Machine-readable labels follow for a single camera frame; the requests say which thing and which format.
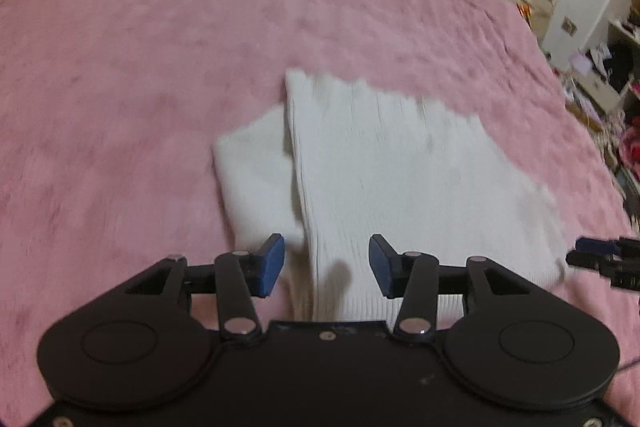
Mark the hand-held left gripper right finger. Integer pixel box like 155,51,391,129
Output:
368,234,533,343

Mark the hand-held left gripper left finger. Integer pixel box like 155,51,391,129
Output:
124,233,286,342

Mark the white shelf unit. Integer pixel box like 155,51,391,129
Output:
570,0,640,120

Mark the white knit sweater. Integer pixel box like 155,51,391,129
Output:
212,68,568,323

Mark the pink fluffy blanket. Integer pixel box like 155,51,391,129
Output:
0,0,640,358

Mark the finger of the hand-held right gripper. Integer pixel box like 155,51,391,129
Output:
566,249,640,292
575,236,640,256

